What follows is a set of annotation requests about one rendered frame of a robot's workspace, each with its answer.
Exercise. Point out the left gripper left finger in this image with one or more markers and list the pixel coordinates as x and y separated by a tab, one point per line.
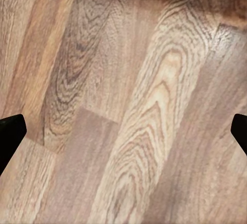
12	131

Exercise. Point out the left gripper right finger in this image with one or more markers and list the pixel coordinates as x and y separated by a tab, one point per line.
239	130

